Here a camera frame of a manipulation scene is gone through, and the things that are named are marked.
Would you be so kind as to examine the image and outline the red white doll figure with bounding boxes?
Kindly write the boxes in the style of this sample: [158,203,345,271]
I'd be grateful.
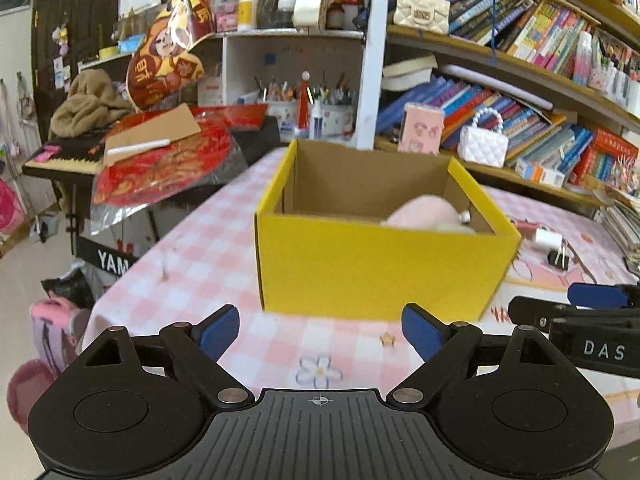
[297,71,314,133]

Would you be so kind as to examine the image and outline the white charger plug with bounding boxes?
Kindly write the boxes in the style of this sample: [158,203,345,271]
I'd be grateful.
[532,227,565,253]

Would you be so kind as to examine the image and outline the dark wooden door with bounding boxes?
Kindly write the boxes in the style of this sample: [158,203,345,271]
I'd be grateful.
[32,0,124,86]

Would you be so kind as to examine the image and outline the red foil decorations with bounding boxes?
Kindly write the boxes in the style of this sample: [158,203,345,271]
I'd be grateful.
[92,105,268,211]

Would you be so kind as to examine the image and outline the white stick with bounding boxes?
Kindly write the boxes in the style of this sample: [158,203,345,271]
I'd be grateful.
[106,138,172,157]

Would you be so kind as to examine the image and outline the pink small boxes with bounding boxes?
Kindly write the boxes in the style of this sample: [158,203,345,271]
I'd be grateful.
[215,2,239,31]

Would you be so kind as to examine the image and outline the orange white medicine box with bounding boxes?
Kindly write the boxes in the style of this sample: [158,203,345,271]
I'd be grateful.
[515,158,566,188]

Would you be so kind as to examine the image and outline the yellow cardboard box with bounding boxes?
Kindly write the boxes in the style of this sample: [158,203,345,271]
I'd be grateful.
[254,138,523,322]

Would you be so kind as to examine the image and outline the glass jar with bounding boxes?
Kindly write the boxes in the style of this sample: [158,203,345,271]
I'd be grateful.
[275,0,299,29]

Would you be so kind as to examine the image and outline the ornate decorative crown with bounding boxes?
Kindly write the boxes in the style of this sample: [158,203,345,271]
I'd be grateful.
[617,155,640,197]

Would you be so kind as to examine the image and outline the white bottle yellow label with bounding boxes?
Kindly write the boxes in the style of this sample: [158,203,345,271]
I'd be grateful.
[237,0,261,31]

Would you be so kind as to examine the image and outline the pen holder with pens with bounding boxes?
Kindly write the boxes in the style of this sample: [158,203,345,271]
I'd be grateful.
[262,77,301,136]
[320,87,357,138]

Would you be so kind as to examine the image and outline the red dictionaries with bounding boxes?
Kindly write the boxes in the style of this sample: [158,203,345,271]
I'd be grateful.
[570,127,640,187]

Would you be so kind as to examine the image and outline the stack of booklets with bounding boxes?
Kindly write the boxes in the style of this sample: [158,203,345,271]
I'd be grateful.
[597,187,640,277]

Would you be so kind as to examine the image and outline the cream quilted purse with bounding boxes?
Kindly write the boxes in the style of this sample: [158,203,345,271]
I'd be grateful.
[393,0,451,36]

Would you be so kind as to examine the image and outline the wooden bookshelf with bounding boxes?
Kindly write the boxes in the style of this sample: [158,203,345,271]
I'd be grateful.
[355,0,640,211]

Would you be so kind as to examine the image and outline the row of colourful books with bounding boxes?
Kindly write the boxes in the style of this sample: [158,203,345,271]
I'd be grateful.
[447,0,603,78]

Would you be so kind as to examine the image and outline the brown fleece cloth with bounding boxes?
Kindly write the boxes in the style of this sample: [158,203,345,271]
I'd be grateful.
[50,69,136,138]

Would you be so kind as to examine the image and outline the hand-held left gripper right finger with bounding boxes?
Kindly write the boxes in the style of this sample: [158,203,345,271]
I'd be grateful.
[387,302,563,408]

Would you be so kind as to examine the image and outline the pink plush toy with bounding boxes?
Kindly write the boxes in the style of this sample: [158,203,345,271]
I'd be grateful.
[381,196,476,233]

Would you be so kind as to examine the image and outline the pink hanging bag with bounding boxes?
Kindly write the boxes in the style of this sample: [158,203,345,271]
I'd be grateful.
[0,177,27,237]

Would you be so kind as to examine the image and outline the white quilted purse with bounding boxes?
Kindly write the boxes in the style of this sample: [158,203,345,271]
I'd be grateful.
[458,106,509,169]

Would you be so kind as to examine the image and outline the brown cardboard sheet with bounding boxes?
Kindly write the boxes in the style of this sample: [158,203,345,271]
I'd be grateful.
[102,104,202,166]

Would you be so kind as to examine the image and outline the pink backpack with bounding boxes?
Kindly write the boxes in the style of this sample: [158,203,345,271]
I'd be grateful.
[7,296,93,426]

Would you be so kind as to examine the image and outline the red cartoon figure decoration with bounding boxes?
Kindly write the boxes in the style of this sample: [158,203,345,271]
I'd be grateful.
[126,0,214,112]

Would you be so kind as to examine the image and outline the pink printed container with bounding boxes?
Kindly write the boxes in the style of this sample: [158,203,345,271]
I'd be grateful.
[398,103,445,155]

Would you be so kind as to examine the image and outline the black binder clip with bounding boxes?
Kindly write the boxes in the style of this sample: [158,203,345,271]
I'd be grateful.
[547,247,575,272]

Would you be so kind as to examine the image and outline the black electronic keyboard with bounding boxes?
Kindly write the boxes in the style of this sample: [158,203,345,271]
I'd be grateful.
[22,115,281,179]

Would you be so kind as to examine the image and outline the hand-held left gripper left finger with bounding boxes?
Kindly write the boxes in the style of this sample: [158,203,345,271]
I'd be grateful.
[82,304,256,408]

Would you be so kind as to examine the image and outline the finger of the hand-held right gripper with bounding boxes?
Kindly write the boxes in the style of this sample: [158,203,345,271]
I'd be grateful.
[508,296,576,332]
[568,283,640,309]

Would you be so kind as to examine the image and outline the black bag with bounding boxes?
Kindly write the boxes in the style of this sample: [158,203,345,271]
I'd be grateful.
[42,267,103,311]

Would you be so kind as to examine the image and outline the row of blue books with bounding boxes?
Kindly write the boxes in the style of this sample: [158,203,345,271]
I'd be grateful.
[377,75,593,173]

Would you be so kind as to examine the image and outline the white rolled paper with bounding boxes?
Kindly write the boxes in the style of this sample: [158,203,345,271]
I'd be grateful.
[440,64,554,109]

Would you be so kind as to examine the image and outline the white cubby shelf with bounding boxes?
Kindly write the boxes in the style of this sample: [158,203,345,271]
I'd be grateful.
[215,30,366,142]

